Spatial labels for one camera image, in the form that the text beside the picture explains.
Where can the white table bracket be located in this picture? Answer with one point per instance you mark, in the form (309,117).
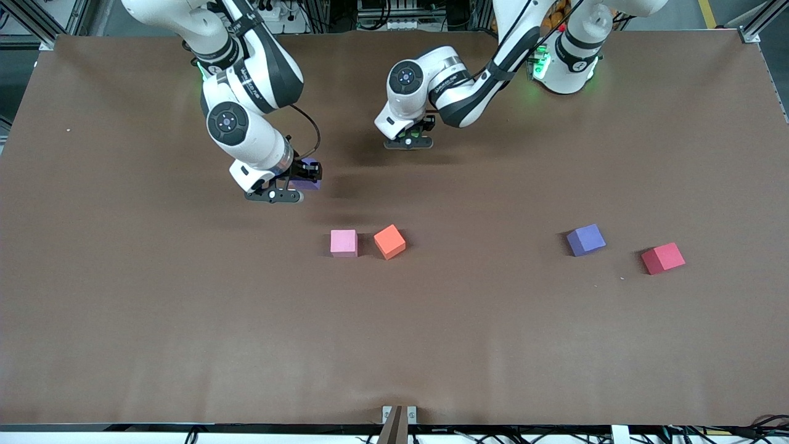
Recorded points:
(621,435)

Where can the white power strip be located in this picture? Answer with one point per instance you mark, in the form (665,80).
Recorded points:
(277,15)
(404,24)

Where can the light purple foam block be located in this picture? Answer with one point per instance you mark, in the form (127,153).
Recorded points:
(585,240)

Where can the orange foam block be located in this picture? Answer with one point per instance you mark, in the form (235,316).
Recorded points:
(389,242)

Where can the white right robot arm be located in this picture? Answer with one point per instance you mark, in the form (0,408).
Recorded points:
(246,132)

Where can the orange snack bags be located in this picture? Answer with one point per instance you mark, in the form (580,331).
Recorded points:
(555,12)

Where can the brown table cover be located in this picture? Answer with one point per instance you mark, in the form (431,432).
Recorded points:
(394,339)

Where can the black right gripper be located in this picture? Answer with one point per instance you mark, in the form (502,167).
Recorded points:
(300,168)

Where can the pink foam block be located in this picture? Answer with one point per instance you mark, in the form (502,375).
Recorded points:
(344,243)

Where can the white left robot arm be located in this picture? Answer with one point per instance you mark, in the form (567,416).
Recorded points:
(400,117)

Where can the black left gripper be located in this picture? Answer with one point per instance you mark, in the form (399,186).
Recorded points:
(423,126)

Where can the red foam block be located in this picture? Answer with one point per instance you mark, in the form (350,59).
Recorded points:
(662,258)

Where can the green foam block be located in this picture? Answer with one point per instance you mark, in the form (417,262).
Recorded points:
(418,132)

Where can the small metal bracket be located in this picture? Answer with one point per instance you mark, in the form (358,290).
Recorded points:
(412,414)

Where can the dark purple foam block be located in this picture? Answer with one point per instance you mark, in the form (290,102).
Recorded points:
(306,183)

